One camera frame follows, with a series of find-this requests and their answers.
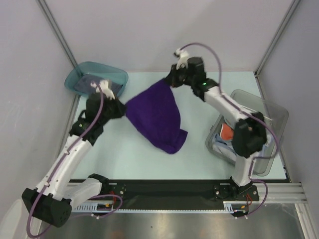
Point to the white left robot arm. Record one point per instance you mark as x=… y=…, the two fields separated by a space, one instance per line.
x=50 y=201

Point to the purple towel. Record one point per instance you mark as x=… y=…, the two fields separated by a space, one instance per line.
x=155 y=115

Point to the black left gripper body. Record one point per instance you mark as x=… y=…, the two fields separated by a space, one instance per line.
x=113 y=111

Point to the right aluminium corner post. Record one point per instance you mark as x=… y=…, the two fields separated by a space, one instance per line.
x=278 y=34

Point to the left aluminium corner post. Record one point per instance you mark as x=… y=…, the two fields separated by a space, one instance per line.
x=44 y=7

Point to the orange towel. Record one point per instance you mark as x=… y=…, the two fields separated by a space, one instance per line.
x=227 y=133

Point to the grey slotted cable duct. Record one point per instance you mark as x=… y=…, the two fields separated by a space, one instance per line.
x=166 y=205

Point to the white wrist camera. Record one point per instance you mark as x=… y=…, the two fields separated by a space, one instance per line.
x=182 y=56
x=104 y=86

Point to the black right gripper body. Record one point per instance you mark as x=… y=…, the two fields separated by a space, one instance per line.
x=175 y=76

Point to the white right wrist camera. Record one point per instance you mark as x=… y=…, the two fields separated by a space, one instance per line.
x=182 y=56

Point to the teal plastic bin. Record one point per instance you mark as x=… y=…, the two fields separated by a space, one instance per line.
x=93 y=68

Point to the clear plastic bin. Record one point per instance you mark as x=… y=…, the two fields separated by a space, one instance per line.
x=275 y=116

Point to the aluminium corner post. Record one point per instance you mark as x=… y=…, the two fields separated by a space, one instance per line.
x=44 y=7
x=278 y=34

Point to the light blue towel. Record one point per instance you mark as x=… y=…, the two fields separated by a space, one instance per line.
x=224 y=147

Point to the dark grey-blue towel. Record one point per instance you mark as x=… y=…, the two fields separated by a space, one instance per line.
x=83 y=86

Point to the aluminium rail frame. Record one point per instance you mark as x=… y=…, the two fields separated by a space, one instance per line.
x=279 y=218

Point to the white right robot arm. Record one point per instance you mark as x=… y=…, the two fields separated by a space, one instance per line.
x=249 y=133

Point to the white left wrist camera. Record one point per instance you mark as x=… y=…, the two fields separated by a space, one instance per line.
x=104 y=86

